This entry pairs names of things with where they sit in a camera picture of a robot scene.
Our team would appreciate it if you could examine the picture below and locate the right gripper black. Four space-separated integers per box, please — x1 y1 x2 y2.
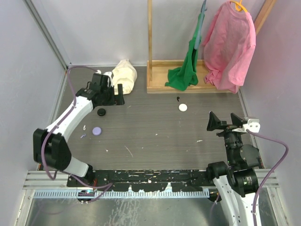
207 111 247 164

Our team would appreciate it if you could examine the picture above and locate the cream cloth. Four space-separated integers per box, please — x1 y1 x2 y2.
112 59 137 95

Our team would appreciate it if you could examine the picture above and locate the purple earbud charging case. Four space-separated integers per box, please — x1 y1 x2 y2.
92 127 102 136

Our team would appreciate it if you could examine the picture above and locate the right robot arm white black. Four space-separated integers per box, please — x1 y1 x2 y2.
206 112 261 226

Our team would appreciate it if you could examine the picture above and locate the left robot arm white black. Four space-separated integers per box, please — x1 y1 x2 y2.
33 71 125 186

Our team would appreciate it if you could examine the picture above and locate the black earbud charging case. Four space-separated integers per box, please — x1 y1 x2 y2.
97 108 106 117

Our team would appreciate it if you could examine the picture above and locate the white earbud charging case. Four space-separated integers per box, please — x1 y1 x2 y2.
178 104 188 112

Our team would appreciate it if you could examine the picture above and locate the wooden clothes rack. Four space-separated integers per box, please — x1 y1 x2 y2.
146 0 276 94

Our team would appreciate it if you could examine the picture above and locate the green shirt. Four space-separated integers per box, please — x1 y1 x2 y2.
165 14 201 91

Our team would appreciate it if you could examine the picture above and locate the pink shirt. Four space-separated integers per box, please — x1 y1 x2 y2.
202 1 256 93

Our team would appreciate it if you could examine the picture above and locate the blue hanger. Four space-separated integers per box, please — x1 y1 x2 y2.
194 0 207 50

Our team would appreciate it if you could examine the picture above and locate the orange hanger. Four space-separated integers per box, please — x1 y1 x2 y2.
230 0 248 13

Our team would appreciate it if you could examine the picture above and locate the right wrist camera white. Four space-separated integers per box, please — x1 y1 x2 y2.
242 117 261 133

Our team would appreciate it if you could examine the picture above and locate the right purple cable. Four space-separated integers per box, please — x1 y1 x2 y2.
210 129 289 226

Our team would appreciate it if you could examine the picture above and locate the purple cable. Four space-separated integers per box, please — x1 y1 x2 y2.
41 66 113 205
210 129 289 226

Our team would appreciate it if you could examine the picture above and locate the white cable duct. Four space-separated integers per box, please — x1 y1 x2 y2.
33 189 210 199

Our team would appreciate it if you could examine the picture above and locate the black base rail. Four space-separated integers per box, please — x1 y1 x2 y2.
67 169 233 193

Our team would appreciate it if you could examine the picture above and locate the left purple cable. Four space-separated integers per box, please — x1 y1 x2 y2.
41 66 113 205

